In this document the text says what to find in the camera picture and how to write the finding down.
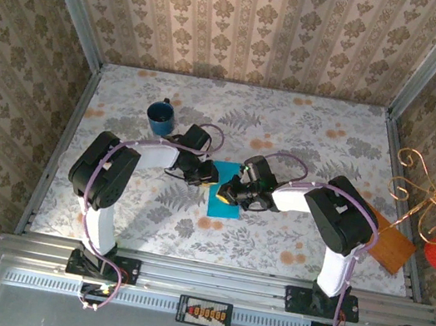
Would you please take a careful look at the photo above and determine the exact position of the teal cloth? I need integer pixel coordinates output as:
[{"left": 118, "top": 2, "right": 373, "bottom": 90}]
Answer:
[{"left": 203, "top": 157, "right": 249, "bottom": 221}]

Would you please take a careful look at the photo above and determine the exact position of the dark blue mug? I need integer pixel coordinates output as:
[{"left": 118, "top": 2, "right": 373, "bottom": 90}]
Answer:
[{"left": 142, "top": 94, "right": 181, "bottom": 139}]

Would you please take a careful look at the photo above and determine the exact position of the black power distribution board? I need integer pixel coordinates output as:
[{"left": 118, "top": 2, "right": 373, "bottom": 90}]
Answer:
[{"left": 174, "top": 293, "right": 235, "bottom": 326}]

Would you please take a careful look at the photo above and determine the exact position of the brown wooden board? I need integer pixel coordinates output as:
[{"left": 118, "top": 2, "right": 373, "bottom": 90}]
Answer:
[{"left": 351, "top": 199, "right": 424, "bottom": 277}]

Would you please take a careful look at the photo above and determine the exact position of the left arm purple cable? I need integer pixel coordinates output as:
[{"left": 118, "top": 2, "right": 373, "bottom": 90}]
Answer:
[{"left": 65, "top": 104, "right": 228, "bottom": 326}]

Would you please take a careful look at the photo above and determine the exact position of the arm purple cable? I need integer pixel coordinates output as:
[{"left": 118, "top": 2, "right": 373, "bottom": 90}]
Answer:
[
  {"left": 65, "top": 104, "right": 228, "bottom": 326},
  {"left": 235, "top": 149, "right": 395, "bottom": 326}
]

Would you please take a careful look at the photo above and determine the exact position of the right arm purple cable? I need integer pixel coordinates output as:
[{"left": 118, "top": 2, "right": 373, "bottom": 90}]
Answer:
[{"left": 235, "top": 149, "right": 395, "bottom": 326}]

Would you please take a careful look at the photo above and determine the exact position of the aluminium cross rail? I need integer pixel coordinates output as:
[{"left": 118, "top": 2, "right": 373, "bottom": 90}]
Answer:
[{"left": 0, "top": 225, "right": 436, "bottom": 326}]

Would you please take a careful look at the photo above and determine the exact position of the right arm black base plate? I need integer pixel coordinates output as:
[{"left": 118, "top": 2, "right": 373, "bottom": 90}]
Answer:
[{"left": 280, "top": 282, "right": 364, "bottom": 325}]

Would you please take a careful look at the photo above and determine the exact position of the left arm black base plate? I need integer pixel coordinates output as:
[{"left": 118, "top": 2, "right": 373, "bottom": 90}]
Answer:
[{"left": 63, "top": 245, "right": 143, "bottom": 288}]

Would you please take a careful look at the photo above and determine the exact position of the slotted grey cable duct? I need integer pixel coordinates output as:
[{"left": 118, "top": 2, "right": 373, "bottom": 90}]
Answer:
[{"left": 0, "top": 264, "right": 316, "bottom": 326}]

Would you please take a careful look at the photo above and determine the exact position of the aluminium side rail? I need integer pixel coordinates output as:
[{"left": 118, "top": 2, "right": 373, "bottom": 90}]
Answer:
[
  {"left": 354, "top": 110, "right": 436, "bottom": 304},
  {"left": 14, "top": 56, "right": 104, "bottom": 244}
]

